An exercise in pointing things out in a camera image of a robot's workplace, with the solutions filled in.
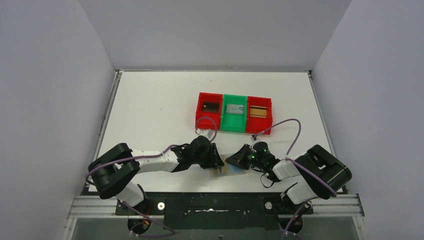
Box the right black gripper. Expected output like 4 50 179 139
227 143 266 170

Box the gold striped card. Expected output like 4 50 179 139
210 154 230 178

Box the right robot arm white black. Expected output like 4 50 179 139
225 141 353 214

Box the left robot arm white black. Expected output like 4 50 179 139
86 135 224 214

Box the gold credit card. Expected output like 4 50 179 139
249 105 268 118

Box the silver credit card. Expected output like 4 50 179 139
225 103 245 115

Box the black credit card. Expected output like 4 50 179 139
201 101 220 113

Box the green plastic bin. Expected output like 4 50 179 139
220 94 248 133

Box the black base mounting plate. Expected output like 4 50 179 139
111 192 314 234

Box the right red plastic bin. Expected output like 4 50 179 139
245 96 273 135

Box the red plastic bin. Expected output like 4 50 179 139
195 92 224 130
245 96 273 135

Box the left red plastic bin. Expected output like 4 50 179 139
195 92 224 130

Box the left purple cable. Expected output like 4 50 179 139
85 116 219 239

